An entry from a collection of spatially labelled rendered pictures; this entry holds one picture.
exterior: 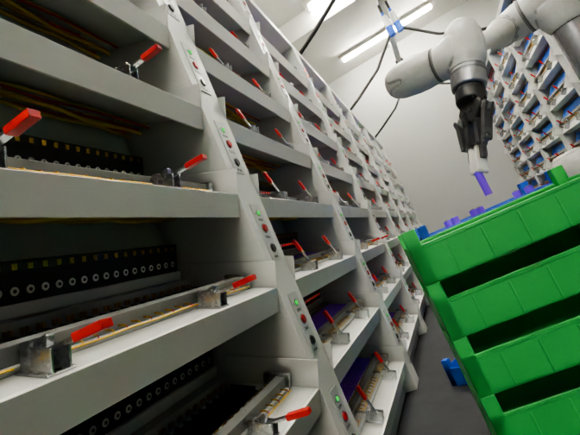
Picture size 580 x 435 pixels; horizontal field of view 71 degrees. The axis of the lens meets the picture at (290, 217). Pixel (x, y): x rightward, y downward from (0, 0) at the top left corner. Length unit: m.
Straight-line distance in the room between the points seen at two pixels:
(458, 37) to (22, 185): 1.07
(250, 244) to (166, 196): 0.24
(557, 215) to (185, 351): 0.50
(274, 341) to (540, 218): 0.48
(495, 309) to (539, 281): 0.07
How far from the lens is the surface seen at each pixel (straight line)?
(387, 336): 1.46
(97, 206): 0.51
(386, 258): 2.13
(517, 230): 0.62
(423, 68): 1.26
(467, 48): 1.23
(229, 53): 1.49
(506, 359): 0.63
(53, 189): 0.48
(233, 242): 0.80
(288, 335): 0.78
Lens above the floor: 0.48
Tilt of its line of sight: 9 degrees up
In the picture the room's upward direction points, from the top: 24 degrees counter-clockwise
